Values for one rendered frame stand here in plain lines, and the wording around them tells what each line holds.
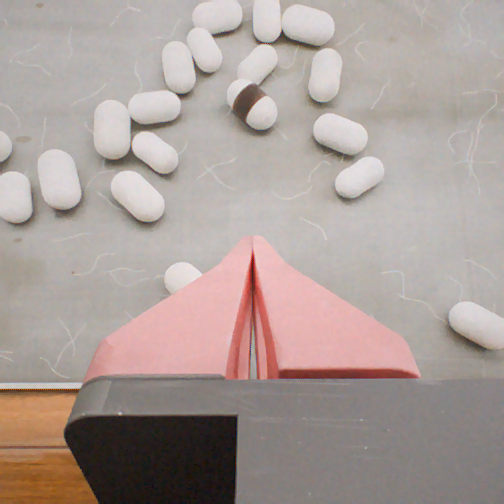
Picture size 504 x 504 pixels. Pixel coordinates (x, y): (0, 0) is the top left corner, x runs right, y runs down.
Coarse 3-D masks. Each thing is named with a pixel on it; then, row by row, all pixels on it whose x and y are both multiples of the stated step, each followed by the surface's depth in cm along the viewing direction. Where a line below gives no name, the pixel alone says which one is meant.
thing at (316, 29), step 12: (288, 12) 26; (300, 12) 26; (312, 12) 26; (324, 12) 26; (288, 24) 26; (300, 24) 26; (312, 24) 26; (324, 24) 26; (288, 36) 27; (300, 36) 27; (312, 36) 26; (324, 36) 26
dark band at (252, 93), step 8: (248, 88) 25; (256, 88) 25; (240, 96) 25; (248, 96) 24; (256, 96) 24; (264, 96) 25; (240, 104) 25; (248, 104) 24; (240, 112) 25; (248, 112) 25
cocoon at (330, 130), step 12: (324, 120) 24; (336, 120) 24; (348, 120) 24; (324, 132) 24; (336, 132) 24; (348, 132) 24; (360, 132) 24; (324, 144) 25; (336, 144) 25; (348, 144) 24; (360, 144) 24
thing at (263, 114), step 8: (240, 80) 25; (248, 80) 25; (232, 88) 25; (240, 88) 25; (232, 96) 25; (232, 104) 25; (256, 104) 24; (264, 104) 24; (272, 104) 25; (256, 112) 24; (264, 112) 24; (272, 112) 25; (248, 120) 25; (256, 120) 25; (264, 120) 25; (272, 120) 25; (256, 128) 25; (264, 128) 25
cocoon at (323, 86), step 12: (324, 60) 25; (336, 60) 25; (312, 72) 26; (324, 72) 25; (336, 72) 25; (312, 84) 25; (324, 84) 25; (336, 84) 25; (312, 96) 26; (324, 96) 25
